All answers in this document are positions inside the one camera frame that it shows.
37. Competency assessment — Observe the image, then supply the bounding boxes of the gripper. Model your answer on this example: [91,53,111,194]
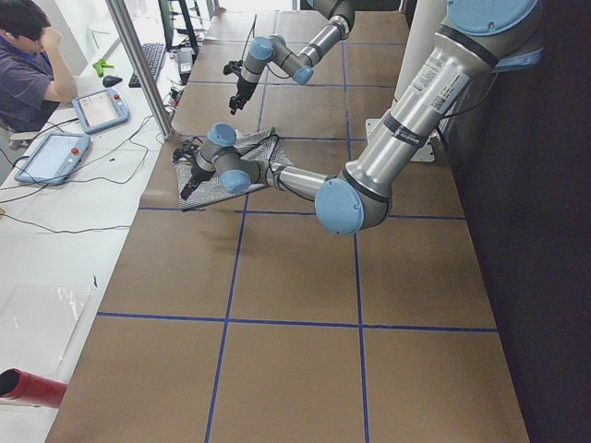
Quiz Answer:
[179,163,213,200]
[229,77,255,115]

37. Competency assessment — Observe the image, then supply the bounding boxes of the blue white striped shirt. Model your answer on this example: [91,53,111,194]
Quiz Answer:
[172,126,293,210]

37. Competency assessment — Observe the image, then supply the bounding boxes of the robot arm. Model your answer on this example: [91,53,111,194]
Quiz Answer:
[223,0,356,114]
[179,1,542,234]

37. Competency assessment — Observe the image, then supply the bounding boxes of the black keyboard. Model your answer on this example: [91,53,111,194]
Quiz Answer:
[141,42,166,81]

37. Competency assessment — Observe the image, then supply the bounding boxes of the upper teach pendant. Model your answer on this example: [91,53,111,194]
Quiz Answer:
[72,88,129,135]

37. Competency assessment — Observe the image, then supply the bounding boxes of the teach pendant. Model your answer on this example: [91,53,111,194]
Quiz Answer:
[15,133,90,186]
[72,88,129,135]

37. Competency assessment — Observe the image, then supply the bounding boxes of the black computer mouse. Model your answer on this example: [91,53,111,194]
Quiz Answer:
[103,75,123,88]

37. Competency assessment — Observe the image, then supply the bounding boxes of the lower teach pendant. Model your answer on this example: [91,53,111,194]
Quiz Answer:
[15,133,90,186]

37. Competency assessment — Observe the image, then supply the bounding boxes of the green clamp tool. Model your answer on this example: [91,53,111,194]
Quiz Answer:
[92,58,115,78]

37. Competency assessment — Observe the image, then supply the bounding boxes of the seated person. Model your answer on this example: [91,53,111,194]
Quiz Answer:
[1,0,78,133]

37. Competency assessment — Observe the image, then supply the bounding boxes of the clear plastic bag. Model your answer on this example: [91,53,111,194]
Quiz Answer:
[1,284,95,377]

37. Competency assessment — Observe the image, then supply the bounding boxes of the red cylinder tube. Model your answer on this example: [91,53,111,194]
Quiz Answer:
[1,368,68,409]

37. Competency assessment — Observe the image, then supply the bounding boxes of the aluminium frame post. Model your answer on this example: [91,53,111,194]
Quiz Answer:
[105,0,174,140]

